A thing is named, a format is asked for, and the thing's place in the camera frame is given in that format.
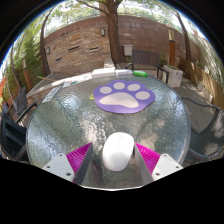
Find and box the purple paw-shaped mouse pad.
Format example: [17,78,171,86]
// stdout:
[92,79,157,114]

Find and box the white printed paper strip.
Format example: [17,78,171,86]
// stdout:
[41,84,64,104]

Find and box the white square planter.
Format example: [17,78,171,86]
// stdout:
[163,64,184,88]

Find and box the small white flat box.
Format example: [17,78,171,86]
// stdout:
[115,68,134,77]

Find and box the low wooden plank fence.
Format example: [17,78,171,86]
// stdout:
[179,59,224,111]

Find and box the short wooden post lamp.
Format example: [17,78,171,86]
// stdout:
[20,54,33,90]

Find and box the stone-edged raised basin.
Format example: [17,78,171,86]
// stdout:
[25,58,116,99]

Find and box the large white flat box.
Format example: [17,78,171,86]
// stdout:
[91,67,117,79]

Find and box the slim straight tree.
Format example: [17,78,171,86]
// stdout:
[174,11,193,63]

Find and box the large forked tree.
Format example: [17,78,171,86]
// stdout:
[76,0,128,66]

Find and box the thin leaning tree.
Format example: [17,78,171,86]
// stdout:
[39,6,56,77]

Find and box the wooden garden lamp post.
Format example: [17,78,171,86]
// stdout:
[167,28,177,67]

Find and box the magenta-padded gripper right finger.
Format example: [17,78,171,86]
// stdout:
[133,142,184,185]

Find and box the grey mesh garden chair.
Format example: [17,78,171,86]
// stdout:
[181,96,224,164]

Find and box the black mesh garden chair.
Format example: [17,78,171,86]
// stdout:
[11,87,29,116]

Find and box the dark slatted garden chair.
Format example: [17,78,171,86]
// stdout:
[126,49,169,84]

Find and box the grey wall utility box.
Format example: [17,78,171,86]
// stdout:
[123,44,134,57]

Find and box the white computer mouse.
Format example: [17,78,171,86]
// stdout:
[101,131,135,172]

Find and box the small green packet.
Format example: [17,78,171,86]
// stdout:
[132,70,148,78]

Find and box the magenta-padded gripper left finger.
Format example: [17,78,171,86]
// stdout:
[41,142,94,186]

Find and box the black metal armchair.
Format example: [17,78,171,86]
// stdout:
[0,103,38,163]

